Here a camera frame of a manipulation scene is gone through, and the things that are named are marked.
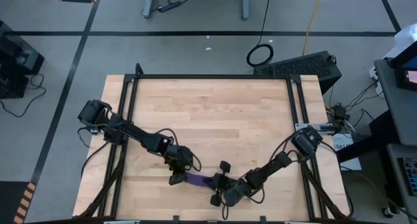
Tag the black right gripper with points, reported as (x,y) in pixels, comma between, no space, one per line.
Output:
(223,185)

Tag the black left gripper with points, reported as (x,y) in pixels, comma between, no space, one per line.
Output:
(170,159)

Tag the purple towel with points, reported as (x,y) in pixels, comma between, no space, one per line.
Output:
(198,180)

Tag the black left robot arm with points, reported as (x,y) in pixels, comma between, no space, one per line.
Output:
(137,136)

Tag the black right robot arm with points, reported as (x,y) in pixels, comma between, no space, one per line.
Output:
(270,167)

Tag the grey metal mounting plate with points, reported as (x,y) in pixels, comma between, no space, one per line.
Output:
(325,128)

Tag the white paper sign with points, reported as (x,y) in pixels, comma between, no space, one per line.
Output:
(347,149)

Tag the black power adapter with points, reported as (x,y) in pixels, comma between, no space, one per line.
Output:
(340,112)

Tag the black perforated computer tower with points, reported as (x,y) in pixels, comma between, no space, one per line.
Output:
(299,66)

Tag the black caster wheel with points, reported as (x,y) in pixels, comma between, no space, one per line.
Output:
(387,212)

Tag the black desk base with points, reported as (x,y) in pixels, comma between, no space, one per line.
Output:
(381,129)

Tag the black power strip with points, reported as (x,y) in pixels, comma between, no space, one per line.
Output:
(169,6)

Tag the grey desk top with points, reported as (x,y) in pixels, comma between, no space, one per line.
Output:
(395,172)
(400,110)

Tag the grey desk leg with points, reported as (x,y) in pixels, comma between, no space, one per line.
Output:
(150,2)
(246,6)

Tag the white power strip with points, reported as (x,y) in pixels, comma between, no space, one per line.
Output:
(374,74)

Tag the black keyboard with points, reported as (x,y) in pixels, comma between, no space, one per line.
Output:
(411,176)

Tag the black equipment stack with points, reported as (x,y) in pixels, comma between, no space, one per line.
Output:
(19,58)

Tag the black monitor with lit screen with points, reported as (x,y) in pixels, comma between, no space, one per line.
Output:
(402,77)

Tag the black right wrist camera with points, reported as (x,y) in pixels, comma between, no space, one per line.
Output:
(237,194)

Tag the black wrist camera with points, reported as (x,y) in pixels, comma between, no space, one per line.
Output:
(183,157)
(237,194)

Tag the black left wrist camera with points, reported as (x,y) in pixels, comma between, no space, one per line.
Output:
(183,157)

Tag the black aluminium table frame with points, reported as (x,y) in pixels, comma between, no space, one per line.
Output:
(211,76)

